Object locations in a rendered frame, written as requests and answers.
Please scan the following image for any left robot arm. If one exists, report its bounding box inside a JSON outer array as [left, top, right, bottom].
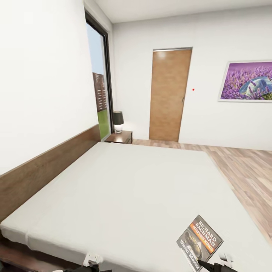
[[52, 252, 112, 272]]

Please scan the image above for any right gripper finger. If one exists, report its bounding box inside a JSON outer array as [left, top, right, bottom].
[[198, 260, 215, 272]]

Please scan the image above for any hardback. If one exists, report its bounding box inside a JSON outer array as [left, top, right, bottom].
[[176, 215, 224, 272]]

